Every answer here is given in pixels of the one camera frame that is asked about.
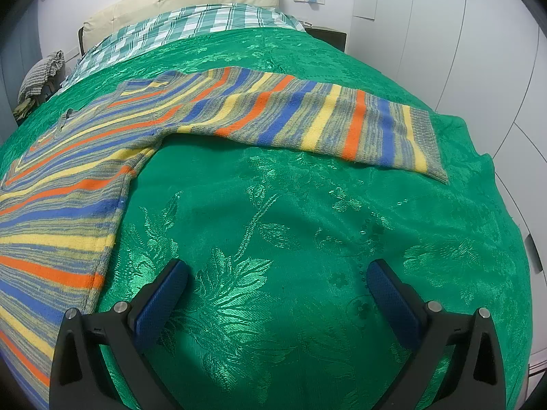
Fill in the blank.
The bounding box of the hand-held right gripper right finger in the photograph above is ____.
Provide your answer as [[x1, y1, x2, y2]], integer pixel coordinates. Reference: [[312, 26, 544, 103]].
[[365, 258, 507, 410]]

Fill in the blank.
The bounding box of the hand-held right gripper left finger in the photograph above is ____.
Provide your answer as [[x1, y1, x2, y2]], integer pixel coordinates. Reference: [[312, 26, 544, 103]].
[[49, 258, 191, 410]]

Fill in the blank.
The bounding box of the striped knit sweater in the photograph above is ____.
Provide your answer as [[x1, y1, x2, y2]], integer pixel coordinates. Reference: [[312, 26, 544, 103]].
[[0, 67, 449, 410]]

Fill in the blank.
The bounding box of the green floral bedspread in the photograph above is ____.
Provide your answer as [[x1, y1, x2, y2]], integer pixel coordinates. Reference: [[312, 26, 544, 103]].
[[0, 26, 536, 410]]

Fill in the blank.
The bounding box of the olive cloth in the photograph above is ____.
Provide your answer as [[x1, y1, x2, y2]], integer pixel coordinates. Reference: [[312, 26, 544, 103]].
[[13, 97, 36, 123]]

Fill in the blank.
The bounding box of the grey checked cloth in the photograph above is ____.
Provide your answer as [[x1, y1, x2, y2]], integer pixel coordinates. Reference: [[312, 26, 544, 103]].
[[18, 50, 65, 101]]

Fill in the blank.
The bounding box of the white wardrobe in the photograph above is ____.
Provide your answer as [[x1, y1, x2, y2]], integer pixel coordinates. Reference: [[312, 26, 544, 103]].
[[350, 0, 547, 274]]

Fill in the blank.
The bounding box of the dark nightstand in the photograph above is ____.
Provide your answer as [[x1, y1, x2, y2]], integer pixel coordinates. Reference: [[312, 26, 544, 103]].
[[299, 21, 348, 54]]

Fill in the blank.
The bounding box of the green plaid quilt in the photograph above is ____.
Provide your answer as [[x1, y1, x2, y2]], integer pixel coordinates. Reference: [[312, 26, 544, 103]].
[[51, 3, 307, 95]]

